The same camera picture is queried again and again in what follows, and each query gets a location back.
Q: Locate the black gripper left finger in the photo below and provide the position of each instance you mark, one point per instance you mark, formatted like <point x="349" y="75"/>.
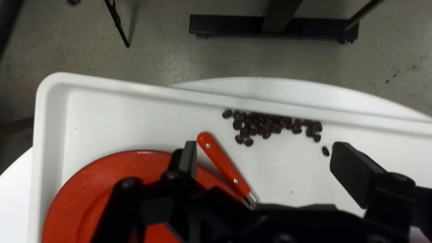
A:
<point x="183" y="162"/>

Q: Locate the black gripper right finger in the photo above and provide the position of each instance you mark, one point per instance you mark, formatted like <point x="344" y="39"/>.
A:
<point x="359" y="175"/>

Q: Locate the white plastic tray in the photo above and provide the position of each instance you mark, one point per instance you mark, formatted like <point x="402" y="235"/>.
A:
<point x="112" y="121"/>

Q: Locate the loose scattered coffee beans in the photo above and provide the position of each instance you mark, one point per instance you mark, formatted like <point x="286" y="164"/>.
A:
<point x="260" y="124"/>

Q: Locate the red plate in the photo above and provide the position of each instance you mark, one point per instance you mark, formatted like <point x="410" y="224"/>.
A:
<point x="85" y="202"/>

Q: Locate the black tripod leg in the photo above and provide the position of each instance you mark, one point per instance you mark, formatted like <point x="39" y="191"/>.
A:
<point x="117" y="21"/>

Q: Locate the black stand base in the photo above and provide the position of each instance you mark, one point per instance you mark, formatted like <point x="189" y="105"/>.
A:
<point x="270" y="25"/>

